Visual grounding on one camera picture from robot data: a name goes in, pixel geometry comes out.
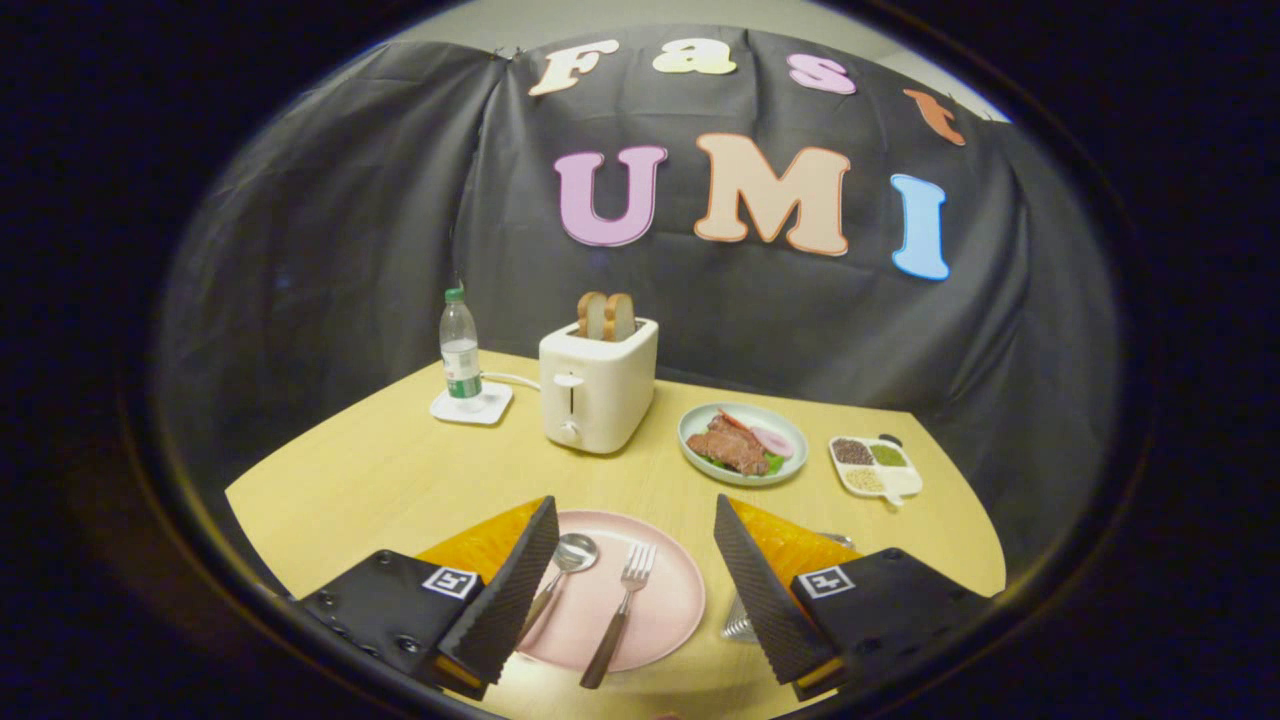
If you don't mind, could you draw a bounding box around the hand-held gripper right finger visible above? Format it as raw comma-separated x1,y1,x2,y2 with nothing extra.
713,494,993,702

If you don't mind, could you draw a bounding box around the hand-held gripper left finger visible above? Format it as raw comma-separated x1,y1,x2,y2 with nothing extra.
296,495,561,701

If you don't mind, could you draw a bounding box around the pink plate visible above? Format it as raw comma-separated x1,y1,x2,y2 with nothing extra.
516,510,707,674

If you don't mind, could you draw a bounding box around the light green plate of food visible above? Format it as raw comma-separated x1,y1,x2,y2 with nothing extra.
678,403,809,488

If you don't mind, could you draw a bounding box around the white divided condiment dish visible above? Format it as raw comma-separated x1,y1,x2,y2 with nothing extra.
829,434,924,507

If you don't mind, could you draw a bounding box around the white square coaster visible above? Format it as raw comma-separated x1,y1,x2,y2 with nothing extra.
430,380,515,427

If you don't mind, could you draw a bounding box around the white toaster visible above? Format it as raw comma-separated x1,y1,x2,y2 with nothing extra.
538,317,660,456

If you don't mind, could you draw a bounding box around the clear plastic water bottle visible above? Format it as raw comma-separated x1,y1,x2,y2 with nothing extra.
440,287,484,401

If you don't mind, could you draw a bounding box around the black backdrop cloth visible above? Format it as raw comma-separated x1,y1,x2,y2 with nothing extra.
158,24,1121,561

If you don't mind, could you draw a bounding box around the metal spoon with wooden handle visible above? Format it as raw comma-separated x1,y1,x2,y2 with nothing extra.
518,533,600,645

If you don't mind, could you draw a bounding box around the metal fork with wooden handle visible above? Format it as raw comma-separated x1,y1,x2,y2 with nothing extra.
580,542,658,690

